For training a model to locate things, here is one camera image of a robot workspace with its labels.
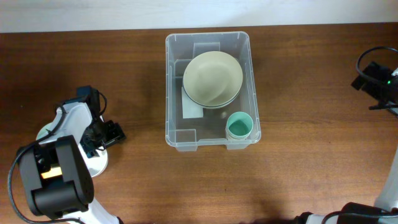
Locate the white small bowl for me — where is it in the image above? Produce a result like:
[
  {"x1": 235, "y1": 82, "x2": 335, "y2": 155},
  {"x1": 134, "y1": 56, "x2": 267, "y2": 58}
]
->
[{"x1": 85, "y1": 148, "x2": 108, "y2": 177}]

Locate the green small bowl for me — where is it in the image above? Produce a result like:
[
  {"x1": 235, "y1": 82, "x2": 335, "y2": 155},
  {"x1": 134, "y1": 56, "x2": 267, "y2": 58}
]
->
[{"x1": 36, "y1": 123, "x2": 52, "y2": 140}]

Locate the green plastic cup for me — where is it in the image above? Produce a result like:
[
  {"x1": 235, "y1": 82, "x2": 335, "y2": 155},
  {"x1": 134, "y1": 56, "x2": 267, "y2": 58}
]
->
[{"x1": 226, "y1": 111, "x2": 254, "y2": 136}]

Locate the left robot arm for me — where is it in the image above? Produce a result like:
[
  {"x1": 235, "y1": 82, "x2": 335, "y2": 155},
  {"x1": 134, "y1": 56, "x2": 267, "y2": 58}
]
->
[{"x1": 12, "y1": 85, "x2": 126, "y2": 223}]

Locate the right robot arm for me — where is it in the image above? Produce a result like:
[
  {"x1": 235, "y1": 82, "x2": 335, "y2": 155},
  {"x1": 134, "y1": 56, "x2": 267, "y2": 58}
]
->
[{"x1": 291, "y1": 46, "x2": 397, "y2": 223}]

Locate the clear plastic storage container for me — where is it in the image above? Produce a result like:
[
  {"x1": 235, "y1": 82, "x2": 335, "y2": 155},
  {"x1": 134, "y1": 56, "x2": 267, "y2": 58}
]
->
[{"x1": 165, "y1": 31, "x2": 261, "y2": 151}]

